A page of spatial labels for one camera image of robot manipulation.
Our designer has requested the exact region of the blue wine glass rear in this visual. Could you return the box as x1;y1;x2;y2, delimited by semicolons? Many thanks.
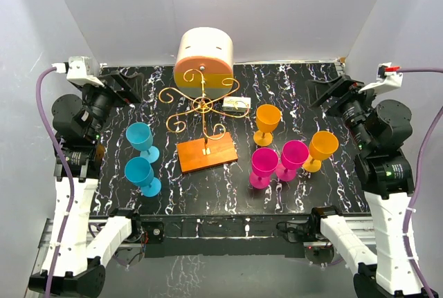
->
125;122;160;163

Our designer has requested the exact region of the pink yellow cylinder box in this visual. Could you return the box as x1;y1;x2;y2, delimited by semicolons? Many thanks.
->
174;27;233;100

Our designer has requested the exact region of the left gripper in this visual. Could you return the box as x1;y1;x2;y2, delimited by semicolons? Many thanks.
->
78;71;143;140

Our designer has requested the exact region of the aluminium frame rail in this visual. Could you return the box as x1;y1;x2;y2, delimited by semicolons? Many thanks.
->
37;214;392;261

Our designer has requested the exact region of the magenta wine glass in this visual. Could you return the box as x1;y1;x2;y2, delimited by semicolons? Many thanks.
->
249;147;279;189
275;140;309;182

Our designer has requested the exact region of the blue wine glass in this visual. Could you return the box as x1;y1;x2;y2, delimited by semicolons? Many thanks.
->
125;156;161;197
125;122;160;163

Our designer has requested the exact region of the blue wine glass front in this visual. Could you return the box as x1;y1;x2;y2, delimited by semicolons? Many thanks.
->
125;156;161;197

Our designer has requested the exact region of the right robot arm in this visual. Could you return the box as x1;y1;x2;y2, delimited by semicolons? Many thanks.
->
307;75;438;297

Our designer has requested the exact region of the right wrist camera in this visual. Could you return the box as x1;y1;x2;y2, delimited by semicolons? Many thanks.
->
359;62;403;95

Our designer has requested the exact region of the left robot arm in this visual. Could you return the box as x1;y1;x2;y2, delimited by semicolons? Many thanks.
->
28;67;144;297

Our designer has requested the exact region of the gold wire glass rack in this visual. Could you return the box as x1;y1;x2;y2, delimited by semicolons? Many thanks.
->
159;69;250;142

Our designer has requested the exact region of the purple cable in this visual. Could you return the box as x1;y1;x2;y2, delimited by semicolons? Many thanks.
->
397;66;443;298
35;68;75;298

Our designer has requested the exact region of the black marble mat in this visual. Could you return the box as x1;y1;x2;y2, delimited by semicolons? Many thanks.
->
91;63;369;215

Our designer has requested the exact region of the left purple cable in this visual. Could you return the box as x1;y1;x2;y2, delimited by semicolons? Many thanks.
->
35;68;75;298

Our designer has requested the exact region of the orange wine glass front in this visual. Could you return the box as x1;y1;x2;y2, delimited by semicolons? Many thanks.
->
302;131;339;173

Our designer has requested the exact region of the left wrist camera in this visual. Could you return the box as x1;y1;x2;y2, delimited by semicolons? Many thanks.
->
51;56;105;87

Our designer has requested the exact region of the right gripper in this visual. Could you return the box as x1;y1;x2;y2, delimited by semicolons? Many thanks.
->
307;74;382;151

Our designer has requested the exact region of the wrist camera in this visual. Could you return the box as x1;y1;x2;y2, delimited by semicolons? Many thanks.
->
51;56;105;87
359;62;403;95

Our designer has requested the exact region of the orange wine glass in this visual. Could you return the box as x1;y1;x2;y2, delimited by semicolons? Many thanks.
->
253;104;282;147
302;131;339;173

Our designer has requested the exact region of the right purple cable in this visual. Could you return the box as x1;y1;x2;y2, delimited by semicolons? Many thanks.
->
397;66;443;298

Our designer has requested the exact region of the small white box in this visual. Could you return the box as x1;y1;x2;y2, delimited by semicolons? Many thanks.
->
222;96;251;113

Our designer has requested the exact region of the wooden rack base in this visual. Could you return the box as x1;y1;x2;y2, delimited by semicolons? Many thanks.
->
177;132;238;174

